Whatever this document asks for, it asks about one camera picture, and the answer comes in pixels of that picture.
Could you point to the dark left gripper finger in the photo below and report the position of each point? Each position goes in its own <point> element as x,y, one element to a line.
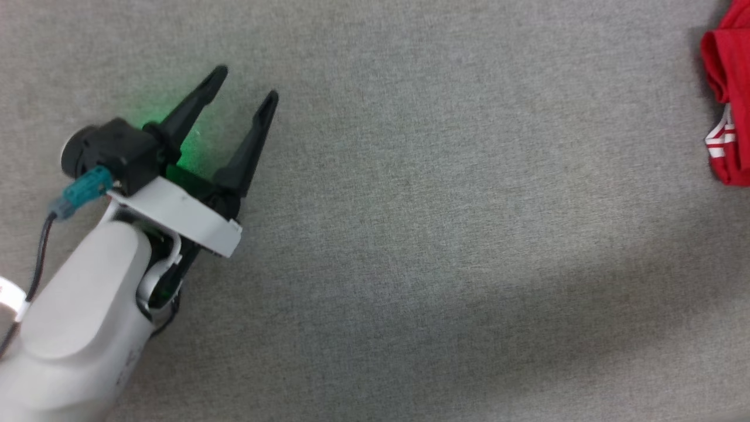
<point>187,111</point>
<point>249,152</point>

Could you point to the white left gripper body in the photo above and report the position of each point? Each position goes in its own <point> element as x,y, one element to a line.
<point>181,214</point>

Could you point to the red and white jersey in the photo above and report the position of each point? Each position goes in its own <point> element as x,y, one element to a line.
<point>732,58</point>

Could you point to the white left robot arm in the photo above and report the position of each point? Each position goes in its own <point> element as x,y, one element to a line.
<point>82,316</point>

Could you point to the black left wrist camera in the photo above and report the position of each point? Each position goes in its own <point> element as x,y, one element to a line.
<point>117,152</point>

